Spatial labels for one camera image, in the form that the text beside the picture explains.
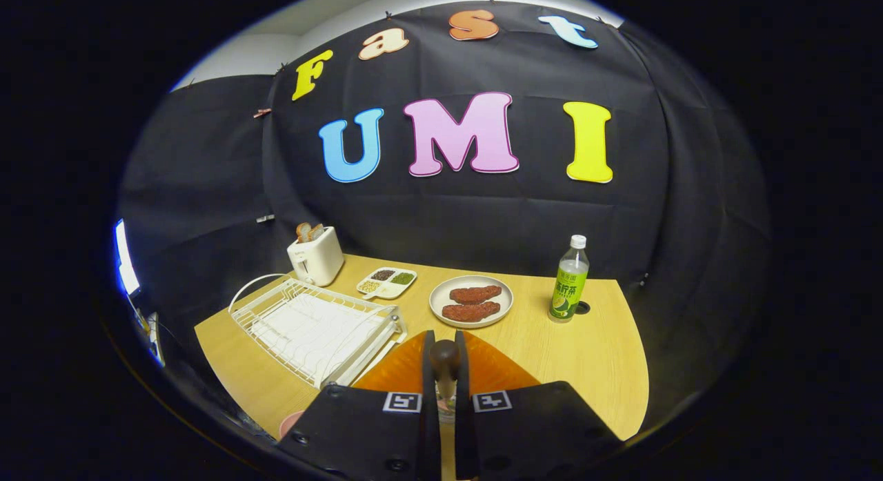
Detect white wire dish rack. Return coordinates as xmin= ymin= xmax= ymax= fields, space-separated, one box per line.
xmin=228 ymin=273 xmax=408 ymax=390

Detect white plate with meat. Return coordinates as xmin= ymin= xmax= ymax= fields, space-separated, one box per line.
xmin=429 ymin=275 xmax=514 ymax=328

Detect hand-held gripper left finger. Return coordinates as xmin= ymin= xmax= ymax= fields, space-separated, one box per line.
xmin=276 ymin=329 xmax=442 ymax=481

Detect white toaster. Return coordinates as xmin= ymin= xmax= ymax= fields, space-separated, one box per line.
xmin=287 ymin=226 xmax=345 ymax=287

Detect red meat piece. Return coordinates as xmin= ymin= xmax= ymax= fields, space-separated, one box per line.
xmin=450 ymin=285 xmax=503 ymax=305
xmin=441 ymin=301 xmax=502 ymax=323

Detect bright white screen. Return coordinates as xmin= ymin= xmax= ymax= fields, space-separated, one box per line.
xmin=112 ymin=219 xmax=142 ymax=297

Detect black backdrop cloth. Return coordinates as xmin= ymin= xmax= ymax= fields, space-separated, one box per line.
xmin=117 ymin=1 xmax=770 ymax=426

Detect white divided tray with beans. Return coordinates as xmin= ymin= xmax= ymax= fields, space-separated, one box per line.
xmin=356 ymin=266 xmax=418 ymax=300

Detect metal spoon with dark handle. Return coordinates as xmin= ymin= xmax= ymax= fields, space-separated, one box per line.
xmin=429 ymin=339 xmax=462 ymax=423

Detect green tea bottle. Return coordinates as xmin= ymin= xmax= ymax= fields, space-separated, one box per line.
xmin=548 ymin=235 xmax=591 ymax=323

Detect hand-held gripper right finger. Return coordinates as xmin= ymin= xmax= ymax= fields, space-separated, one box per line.
xmin=453 ymin=329 xmax=622 ymax=481

